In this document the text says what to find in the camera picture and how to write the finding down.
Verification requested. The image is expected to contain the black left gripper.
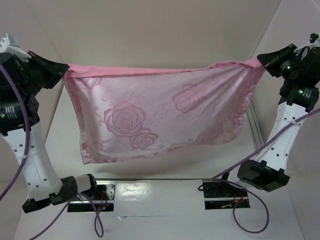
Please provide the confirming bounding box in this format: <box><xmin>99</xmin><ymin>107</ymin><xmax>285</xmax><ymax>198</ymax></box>
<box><xmin>19</xmin><ymin>49</ymin><xmax>68</xmax><ymax>94</ymax></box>

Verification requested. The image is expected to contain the pink satin pillowcase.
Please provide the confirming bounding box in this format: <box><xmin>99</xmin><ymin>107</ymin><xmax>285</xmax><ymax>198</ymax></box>
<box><xmin>63</xmin><ymin>58</ymin><xmax>265</xmax><ymax>164</ymax></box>

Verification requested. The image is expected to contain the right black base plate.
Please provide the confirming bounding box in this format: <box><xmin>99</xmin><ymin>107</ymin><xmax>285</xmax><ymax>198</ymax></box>
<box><xmin>198</xmin><ymin>181</ymin><xmax>250</xmax><ymax>210</ymax></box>

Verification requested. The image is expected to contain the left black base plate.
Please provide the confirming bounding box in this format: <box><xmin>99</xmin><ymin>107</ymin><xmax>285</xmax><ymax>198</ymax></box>
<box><xmin>67</xmin><ymin>179</ymin><xmax>116</xmax><ymax>213</ymax></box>

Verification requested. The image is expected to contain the aluminium frame rail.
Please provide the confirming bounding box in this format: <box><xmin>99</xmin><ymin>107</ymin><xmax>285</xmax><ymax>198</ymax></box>
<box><xmin>246</xmin><ymin>102</ymin><xmax>265</xmax><ymax>150</ymax></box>

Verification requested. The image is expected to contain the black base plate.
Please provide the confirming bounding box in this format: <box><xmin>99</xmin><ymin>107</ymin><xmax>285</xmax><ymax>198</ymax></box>
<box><xmin>198</xmin><ymin>181</ymin><xmax>250</xmax><ymax>210</ymax></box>
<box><xmin>67</xmin><ymin>179</ymin><xmax>116</xmax><ymax>213</ymax></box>

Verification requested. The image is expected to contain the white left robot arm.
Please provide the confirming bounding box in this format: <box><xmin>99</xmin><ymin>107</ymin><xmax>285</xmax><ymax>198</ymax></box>
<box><xmin>0</xmin><ymin>34</ymin><xmax>99</xmax><ymax>213</ymax></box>

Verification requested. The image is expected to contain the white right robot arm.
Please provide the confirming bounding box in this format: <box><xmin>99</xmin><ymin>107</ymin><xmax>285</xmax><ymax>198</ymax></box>
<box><xmin>236</xmin><ymin>33</ymin><xmax>320</xmax><ymax>192</ymax></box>

